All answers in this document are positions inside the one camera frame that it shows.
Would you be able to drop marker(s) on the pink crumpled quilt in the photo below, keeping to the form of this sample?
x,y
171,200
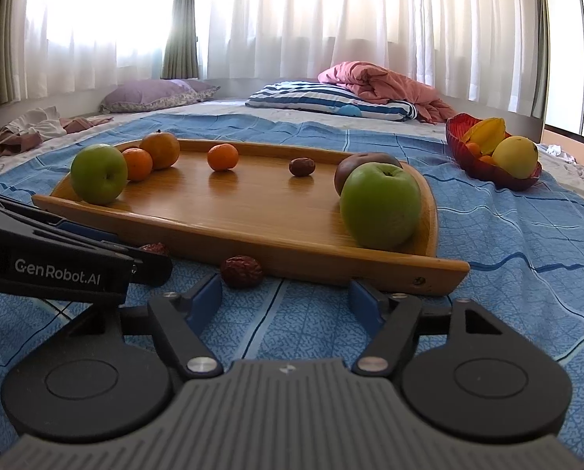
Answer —
x,y
378,85

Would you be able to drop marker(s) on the pile of clothes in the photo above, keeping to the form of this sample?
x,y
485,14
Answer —
x,y
39,125

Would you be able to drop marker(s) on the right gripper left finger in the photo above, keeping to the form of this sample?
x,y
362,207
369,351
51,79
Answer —
x,y
114,369

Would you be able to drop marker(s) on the yellow starfruit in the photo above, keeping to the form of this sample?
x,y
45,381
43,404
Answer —
x,y
487,134

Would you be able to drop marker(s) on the blue plaid blanket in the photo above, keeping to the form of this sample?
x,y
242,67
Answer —
x,y
525,250

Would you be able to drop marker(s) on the purple pillow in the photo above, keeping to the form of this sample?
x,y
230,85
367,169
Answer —
x,y
150,95

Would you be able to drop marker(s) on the green apple right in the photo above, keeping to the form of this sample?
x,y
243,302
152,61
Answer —
x,y
380,205

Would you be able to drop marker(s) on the tangerine in bowl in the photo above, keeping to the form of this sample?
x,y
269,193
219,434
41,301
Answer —
x,y
474,148
488,160

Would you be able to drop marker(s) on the green apple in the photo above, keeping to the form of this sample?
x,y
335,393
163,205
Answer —
x,y
98,174
380,205

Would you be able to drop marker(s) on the red glass fruit bowl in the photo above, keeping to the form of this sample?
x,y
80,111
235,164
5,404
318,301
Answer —
x,y
455,128

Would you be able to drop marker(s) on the green apple left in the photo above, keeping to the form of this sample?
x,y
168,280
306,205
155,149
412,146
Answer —
x,y
98,174

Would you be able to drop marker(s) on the white clothes right side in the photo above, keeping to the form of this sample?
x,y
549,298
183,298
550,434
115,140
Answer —
x,y
556,151

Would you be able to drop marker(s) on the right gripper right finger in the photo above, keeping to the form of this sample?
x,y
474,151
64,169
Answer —
x,y
460,368

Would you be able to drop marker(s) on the grey bed sheet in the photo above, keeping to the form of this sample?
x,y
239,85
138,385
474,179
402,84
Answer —
x,y
570,176

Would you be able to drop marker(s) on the small tangerine by apple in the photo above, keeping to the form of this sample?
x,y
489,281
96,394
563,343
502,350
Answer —
x,y
139,164

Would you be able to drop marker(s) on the green drape curtain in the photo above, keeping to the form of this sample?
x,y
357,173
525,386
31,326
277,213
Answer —
x,y
180,60

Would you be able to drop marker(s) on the small orange tangerine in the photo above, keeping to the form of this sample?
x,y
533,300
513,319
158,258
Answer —
x,y
222,157

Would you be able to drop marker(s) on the blue striped pillow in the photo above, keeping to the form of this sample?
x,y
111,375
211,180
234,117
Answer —
x,y
328,99

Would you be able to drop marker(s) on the red jujube on blanket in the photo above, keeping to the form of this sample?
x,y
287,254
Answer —
x,y
241,272

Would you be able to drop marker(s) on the red jujube on tray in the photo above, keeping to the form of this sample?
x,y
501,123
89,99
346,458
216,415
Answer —
x,y
302,166

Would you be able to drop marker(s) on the large brownish orange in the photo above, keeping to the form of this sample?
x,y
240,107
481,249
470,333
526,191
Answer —
x,y
164,148

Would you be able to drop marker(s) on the wooden serving tray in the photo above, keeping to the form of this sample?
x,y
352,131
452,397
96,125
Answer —
x,y
290,225

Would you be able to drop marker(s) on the yellow pear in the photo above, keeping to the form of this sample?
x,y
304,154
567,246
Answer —
x,y
516,155

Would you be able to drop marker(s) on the white sheer curtain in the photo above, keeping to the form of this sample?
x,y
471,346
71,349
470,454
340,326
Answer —
x,y
478,50

